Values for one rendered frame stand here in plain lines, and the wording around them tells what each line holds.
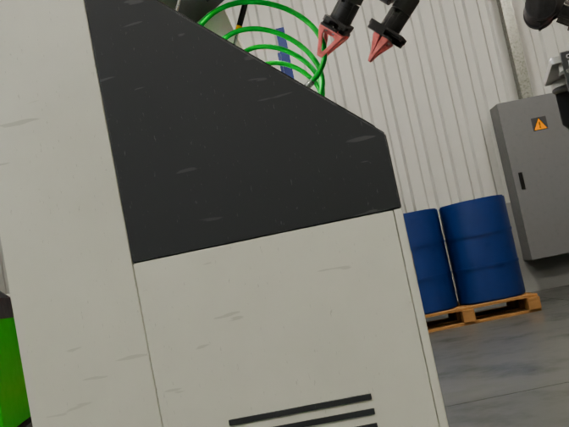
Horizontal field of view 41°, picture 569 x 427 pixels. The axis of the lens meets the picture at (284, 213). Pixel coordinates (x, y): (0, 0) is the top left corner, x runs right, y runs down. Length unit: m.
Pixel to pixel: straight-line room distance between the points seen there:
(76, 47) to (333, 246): 0.71
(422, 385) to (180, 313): 0.52
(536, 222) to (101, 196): 7.09
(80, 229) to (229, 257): 0.33
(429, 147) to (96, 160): 7.10
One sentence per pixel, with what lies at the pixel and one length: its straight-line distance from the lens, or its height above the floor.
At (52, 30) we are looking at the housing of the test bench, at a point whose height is 1.33.
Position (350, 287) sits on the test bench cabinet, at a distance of 1.59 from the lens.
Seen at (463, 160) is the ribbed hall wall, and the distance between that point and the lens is 8.66.
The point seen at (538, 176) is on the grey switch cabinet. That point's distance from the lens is 8.52.
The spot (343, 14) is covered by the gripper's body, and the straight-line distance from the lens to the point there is 1.96.
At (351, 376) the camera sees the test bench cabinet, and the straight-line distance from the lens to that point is 1.60.
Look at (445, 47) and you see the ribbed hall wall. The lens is 8.94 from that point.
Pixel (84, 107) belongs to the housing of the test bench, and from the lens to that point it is 1.73.
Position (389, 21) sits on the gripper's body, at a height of 1.31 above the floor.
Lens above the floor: 0.70
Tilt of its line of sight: 5 degrees up
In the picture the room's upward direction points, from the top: 11 degrees counter-clockwise
